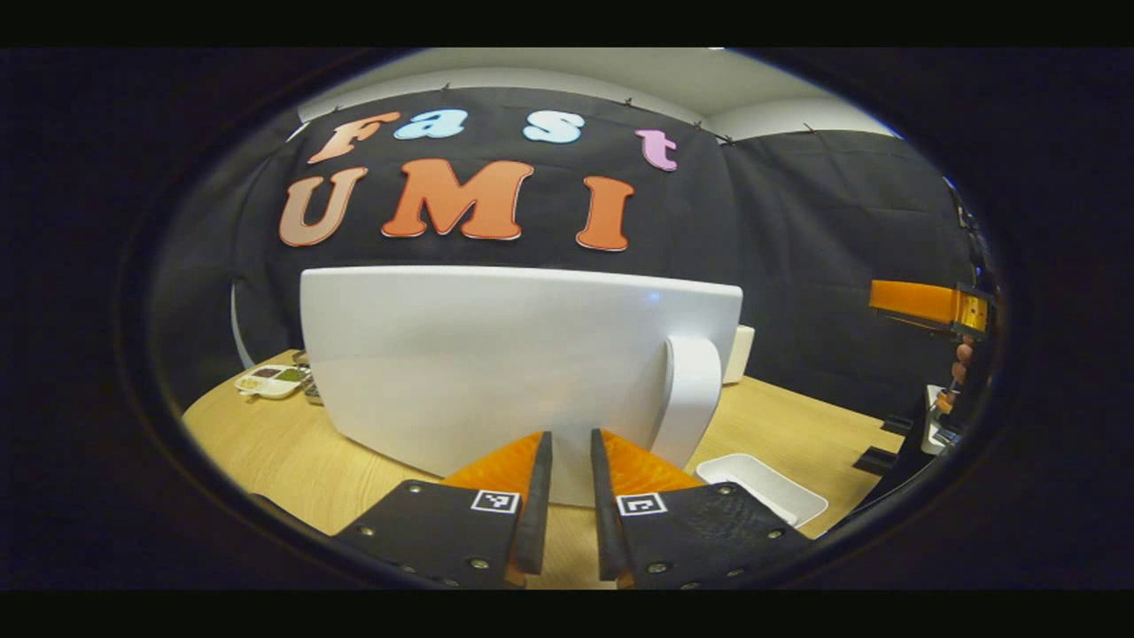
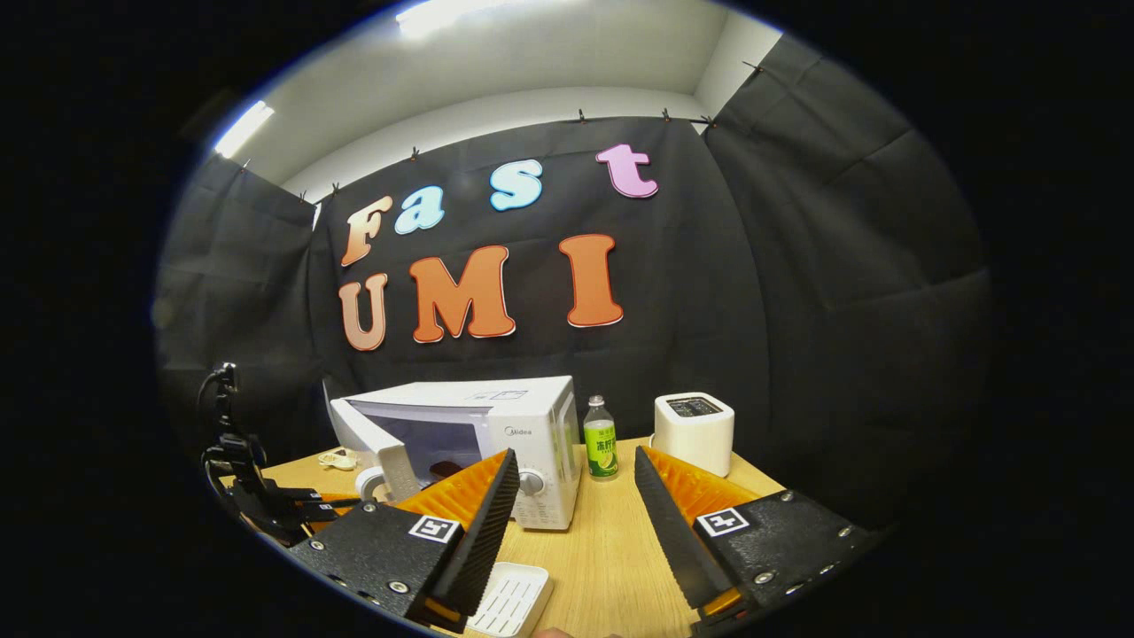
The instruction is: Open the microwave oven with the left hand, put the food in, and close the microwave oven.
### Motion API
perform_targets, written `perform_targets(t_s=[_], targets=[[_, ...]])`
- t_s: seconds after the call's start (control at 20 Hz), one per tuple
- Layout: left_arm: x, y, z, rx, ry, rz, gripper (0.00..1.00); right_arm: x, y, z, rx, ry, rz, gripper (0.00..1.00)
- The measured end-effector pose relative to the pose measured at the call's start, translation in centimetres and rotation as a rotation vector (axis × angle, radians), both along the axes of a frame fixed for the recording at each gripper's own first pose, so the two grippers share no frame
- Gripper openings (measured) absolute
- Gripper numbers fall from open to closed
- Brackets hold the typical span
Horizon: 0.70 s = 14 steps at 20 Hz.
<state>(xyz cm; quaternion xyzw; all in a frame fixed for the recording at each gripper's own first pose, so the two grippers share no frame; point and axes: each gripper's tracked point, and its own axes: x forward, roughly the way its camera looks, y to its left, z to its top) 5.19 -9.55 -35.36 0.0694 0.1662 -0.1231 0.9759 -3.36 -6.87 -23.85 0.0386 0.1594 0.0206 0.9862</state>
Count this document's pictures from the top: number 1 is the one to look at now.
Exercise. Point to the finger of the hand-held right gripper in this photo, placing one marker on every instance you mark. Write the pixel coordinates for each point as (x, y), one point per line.
(917, 301)

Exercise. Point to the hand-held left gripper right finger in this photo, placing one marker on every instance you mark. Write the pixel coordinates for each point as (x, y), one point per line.
(700, 532)

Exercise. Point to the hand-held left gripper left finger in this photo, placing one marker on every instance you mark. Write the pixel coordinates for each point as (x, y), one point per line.
(434, 532)

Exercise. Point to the white microwave oven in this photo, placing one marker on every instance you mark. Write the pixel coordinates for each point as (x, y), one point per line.
(487, 363)

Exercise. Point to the white rectangular tray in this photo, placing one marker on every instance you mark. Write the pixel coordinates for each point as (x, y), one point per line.
(762, 487)

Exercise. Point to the black block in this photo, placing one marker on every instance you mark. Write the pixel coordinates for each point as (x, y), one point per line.
(897, 424)
(875, 461)

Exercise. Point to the white toaster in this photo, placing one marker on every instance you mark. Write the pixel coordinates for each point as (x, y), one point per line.
(742, 354)

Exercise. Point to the small dark dish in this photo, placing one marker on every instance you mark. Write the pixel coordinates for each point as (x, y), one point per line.
(312, 393)

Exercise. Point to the white divided plate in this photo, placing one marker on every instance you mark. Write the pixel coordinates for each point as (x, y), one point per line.
(270, 381)

